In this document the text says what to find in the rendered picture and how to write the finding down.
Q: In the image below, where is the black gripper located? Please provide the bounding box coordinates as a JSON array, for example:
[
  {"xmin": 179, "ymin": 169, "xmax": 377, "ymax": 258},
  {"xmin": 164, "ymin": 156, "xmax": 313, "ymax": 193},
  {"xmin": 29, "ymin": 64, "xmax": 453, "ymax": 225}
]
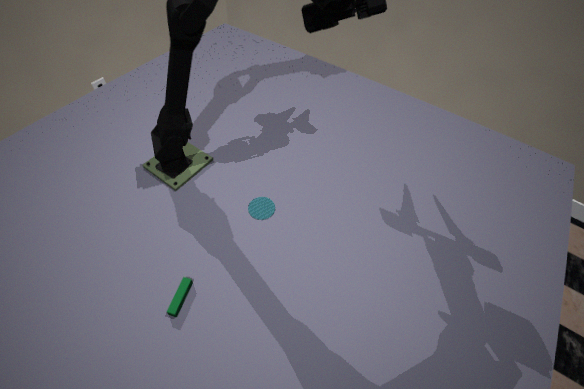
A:
[{"xmin": 301, "ymin": 0, "xmax": 387, "ymax": 33}]

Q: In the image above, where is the teal flat circle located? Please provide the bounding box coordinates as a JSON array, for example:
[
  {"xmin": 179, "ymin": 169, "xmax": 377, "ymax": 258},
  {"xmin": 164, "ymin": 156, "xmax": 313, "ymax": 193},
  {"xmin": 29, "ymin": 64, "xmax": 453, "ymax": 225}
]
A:
[{"xmin": 248, "ymin": 197, "xmax": 275, "ymax": 220}]

